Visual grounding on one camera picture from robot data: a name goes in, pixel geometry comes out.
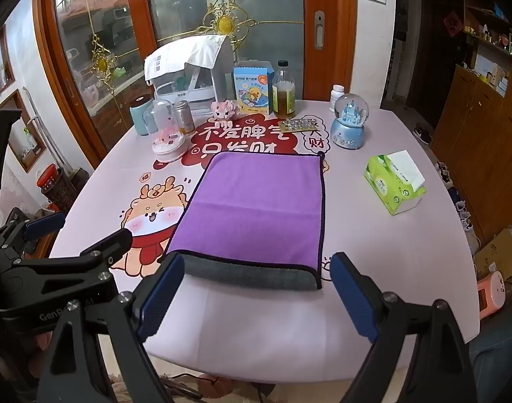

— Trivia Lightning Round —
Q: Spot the blue carton with duck print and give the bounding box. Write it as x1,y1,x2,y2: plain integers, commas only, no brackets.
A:
233,61,275,116

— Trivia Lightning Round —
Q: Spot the glass dome with pink base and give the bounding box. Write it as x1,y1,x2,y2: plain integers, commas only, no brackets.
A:
148,99,186,163

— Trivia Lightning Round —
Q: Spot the metal drink can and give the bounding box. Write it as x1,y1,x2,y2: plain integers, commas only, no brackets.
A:
173,101,197,137

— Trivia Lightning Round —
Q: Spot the silver blister pack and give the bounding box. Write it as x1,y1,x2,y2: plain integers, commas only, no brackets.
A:
279,118,320,134

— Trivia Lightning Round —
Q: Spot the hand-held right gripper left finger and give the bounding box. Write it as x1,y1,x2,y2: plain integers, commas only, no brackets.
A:
37,253,185,403

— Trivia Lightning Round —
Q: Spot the dark carved stand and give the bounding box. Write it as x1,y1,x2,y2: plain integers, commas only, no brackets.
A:
41,168,91,216

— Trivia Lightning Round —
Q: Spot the dark shoe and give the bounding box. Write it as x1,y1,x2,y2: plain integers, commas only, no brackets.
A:
413,123,434,144

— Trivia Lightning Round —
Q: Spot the wooden cabinet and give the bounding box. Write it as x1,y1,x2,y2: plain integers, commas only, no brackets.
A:
431,64,512,246

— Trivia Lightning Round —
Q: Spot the white cloth cover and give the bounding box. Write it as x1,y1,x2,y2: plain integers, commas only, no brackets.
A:
144,34,228,88

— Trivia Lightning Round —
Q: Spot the wooden glass sliding door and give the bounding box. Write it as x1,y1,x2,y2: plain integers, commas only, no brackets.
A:
33,0,358,157

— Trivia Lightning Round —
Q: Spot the blue castle snow globe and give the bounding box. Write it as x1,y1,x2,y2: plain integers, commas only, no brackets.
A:
330,93,370,151

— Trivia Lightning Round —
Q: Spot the red paper door decoration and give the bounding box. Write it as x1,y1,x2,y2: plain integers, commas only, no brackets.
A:
443,12,461,39

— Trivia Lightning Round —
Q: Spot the pink block toy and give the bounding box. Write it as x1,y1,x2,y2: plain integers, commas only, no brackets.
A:
210,99,242,121

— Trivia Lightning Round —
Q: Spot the brown glass bottle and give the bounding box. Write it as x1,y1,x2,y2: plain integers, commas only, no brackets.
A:
271,60,297,120

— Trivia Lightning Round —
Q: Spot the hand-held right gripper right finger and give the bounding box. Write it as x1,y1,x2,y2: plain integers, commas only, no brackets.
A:
329,252,479,403

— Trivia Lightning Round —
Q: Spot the red lidded jar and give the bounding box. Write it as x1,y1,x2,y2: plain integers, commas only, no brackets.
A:
36,163,57,190

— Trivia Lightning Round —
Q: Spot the green white tissue pack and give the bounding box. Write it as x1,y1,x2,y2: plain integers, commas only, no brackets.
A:
364,150,427,217

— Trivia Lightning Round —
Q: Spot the cardboard box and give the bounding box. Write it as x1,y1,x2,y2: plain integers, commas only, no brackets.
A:
473,226,512,283

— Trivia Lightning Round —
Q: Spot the small white pill bottle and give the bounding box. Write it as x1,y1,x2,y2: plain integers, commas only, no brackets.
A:
329,85,346,113

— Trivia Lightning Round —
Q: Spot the purple towel with grey back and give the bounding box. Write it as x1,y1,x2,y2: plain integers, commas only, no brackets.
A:
164,150,330,292

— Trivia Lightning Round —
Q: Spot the silver door handle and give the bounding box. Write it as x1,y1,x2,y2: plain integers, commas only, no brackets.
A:
313,10,326,50

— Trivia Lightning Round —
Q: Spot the teal insulated cup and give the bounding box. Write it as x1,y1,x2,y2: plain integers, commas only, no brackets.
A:
129,94,154,137

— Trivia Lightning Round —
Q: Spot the pink white handheld device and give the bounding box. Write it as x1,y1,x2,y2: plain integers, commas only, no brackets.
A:
476,270,507,320

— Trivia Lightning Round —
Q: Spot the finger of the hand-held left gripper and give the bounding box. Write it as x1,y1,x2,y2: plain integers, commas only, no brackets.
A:
76,227,134,270
0,211,68,258

